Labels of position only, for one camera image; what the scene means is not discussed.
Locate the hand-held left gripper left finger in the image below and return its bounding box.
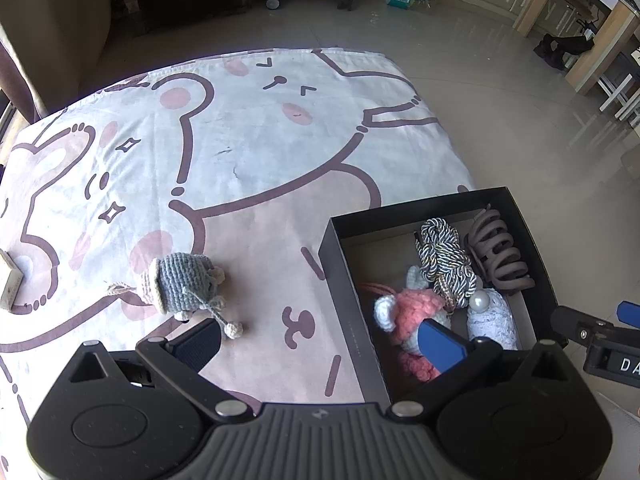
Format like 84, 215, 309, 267
65, 316, 261, 418

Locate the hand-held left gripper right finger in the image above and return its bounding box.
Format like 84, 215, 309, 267
387, 319, 576, 418

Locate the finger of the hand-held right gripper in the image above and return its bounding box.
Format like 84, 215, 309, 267
617, 301, 640, 330
550, 306, 621, 350

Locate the pink crochet bunny doll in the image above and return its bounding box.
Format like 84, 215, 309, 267
360, 265, 456, 386

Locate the grey crochet toy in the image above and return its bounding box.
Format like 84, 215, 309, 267
106, 252, 247, 340

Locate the braided rope knot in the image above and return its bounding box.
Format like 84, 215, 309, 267
414, 217, 478, 311

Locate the black box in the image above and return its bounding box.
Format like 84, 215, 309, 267
318, 186, 568, 406

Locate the dark hair claw clip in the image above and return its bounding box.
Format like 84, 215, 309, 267
462, 203, 536, 295

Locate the beige tissue packet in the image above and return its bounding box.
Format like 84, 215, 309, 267
0, 249, 25, 311

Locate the printed blanket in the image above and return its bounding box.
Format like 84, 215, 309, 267
0, 47, 476, 461

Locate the white chair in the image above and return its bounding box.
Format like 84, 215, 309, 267
597, 55, 640, 122

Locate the wooden table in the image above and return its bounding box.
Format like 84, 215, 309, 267
515, 0, 640, 96

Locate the black bag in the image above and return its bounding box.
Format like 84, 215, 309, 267
534, 32, 596, 70

